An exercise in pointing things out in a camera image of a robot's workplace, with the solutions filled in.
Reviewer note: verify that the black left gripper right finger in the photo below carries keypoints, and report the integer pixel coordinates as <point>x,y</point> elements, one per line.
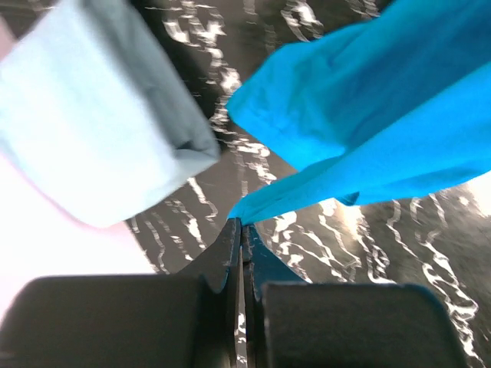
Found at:
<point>291,323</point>

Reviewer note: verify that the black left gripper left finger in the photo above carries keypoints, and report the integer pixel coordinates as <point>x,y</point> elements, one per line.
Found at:
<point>186,319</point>

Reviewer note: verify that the folded light blue t shirt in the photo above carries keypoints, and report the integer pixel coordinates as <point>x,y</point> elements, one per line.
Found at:
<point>94,113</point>

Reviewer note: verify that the bright blue t shirt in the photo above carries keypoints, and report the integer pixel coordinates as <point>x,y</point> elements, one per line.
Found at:
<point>391,108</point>

